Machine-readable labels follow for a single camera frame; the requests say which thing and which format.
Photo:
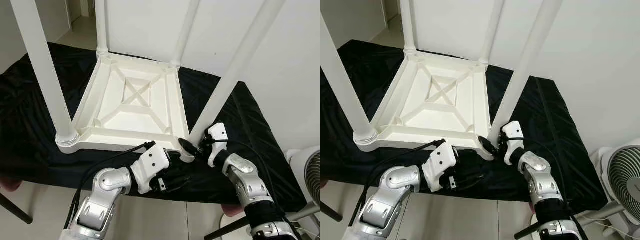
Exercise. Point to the black metal table leg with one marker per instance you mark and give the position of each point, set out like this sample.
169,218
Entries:
225,229
17,212
331,212
525,232

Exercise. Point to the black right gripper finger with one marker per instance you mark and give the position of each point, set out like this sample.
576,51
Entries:
487,145
188,147

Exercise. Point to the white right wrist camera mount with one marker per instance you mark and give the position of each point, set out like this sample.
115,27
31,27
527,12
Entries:
512,131
217,132

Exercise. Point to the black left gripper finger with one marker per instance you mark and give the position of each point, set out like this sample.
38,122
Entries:
174,155
465,153

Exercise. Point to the white plastic table leg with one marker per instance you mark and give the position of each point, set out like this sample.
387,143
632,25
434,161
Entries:
345,90
407,25
42,70
186,30
530,60
101,25
240,65
492,30

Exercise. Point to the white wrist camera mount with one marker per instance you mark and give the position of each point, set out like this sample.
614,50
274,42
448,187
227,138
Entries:
512,131
217,132
152,162
442,160

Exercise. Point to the black tablecloth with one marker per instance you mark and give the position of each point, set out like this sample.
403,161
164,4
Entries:
565,150
30,150

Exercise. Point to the white plastic table top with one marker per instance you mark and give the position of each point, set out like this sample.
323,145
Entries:
130,120
430,120

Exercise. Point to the white pedestal fan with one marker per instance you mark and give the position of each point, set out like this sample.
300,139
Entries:
307,175
622,175

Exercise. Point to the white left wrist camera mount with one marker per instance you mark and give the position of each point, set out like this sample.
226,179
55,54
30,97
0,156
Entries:
152,162
442,160

